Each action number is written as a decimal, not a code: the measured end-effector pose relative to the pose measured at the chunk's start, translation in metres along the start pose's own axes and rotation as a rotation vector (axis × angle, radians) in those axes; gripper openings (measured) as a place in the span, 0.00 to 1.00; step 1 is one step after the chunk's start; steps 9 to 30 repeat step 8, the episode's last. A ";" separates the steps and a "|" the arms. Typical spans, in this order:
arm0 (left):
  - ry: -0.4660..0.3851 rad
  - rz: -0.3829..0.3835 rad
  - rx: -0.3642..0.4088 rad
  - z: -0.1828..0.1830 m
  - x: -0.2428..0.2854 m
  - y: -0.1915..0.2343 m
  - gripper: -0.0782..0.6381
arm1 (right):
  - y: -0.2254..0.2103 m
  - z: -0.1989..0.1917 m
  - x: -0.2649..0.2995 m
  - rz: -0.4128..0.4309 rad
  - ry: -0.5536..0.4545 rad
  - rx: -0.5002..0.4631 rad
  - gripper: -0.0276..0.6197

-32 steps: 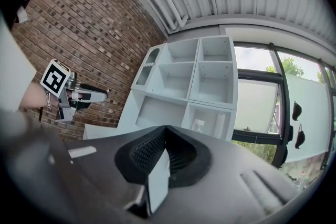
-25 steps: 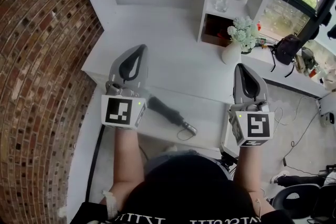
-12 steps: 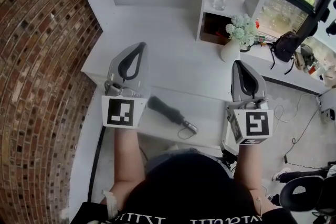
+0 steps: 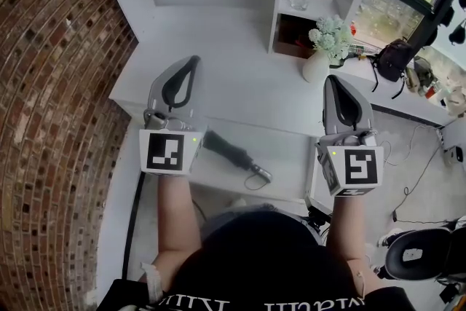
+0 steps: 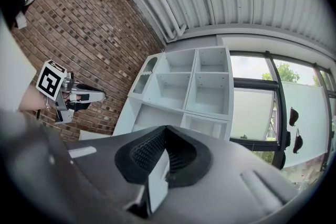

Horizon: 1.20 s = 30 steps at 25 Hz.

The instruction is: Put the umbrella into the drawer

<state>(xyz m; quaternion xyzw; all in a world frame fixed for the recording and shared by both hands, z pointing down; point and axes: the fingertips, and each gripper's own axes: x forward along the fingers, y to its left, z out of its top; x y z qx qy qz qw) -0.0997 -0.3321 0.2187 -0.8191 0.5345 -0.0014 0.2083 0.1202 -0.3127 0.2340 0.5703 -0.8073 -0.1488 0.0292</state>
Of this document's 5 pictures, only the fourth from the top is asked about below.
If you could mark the white drawer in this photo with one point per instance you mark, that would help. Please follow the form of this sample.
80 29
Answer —
280 156

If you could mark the person's left forearm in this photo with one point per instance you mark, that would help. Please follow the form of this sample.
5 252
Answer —
176 218

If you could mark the dark brown box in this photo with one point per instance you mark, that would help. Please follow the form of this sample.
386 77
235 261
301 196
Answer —
291 34

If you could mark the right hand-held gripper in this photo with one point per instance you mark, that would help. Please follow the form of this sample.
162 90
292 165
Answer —
358 165

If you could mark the person's right forearm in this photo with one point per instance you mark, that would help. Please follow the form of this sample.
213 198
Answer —
346 229

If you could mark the white power box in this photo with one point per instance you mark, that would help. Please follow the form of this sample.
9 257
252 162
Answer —
455 155

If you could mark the person's black shirt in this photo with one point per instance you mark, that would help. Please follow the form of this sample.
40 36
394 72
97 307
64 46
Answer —
262 266

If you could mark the black backpack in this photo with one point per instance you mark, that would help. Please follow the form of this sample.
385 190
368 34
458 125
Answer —
393 60

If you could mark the black umbrella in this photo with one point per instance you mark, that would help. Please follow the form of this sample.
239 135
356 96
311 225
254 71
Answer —
227 151

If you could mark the black desk leg strip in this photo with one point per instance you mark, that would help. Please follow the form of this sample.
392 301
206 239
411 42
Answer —
132 222

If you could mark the black office chair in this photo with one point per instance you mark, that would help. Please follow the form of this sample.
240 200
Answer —
418 253

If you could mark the pale green flower bunch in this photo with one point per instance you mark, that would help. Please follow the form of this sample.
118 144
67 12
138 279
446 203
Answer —
333 34

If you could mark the white ceramic vase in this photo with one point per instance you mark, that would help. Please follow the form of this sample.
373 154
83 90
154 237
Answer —
315 67

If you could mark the white window ledge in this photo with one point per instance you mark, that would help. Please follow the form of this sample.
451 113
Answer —
386 98

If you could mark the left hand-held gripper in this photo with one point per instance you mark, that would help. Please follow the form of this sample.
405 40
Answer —
165 156

